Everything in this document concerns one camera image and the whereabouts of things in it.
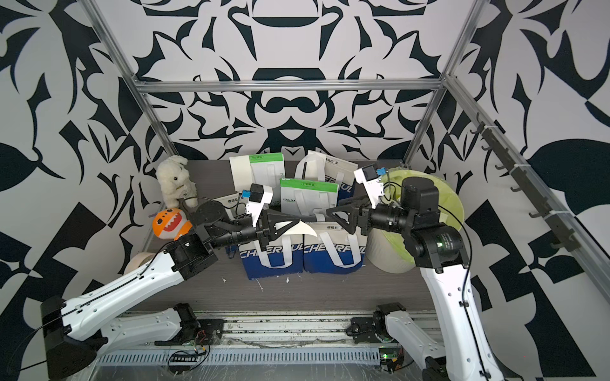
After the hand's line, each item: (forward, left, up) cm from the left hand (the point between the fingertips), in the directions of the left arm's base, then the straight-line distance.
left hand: (295, 214), depth 57 cm
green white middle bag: (+17, -3, -16) cm, 23 cm away
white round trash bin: (0, -27, -25) cm, 37 cm away
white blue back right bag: (+30, -8, -15) cm, 35 cm away
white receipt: (-3, -1, -3) cm, 4 cm away
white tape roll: (+1, +51, -26) cm, 57 cm away
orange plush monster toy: (+16, +47, -29) cm, 58 cm away
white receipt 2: (+30, +20, -17) cm, 40 cm away
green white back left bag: (+31, +10, -16) cm, 36 cm away
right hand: (+1, -10, +1) cm, 10 cm away
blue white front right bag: (0, -11, -20) cm, 23 cm away
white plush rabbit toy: (+30, +46, -22) cm, 59 cm away
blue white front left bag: (-2, +4, -20) cm, 21 cm away
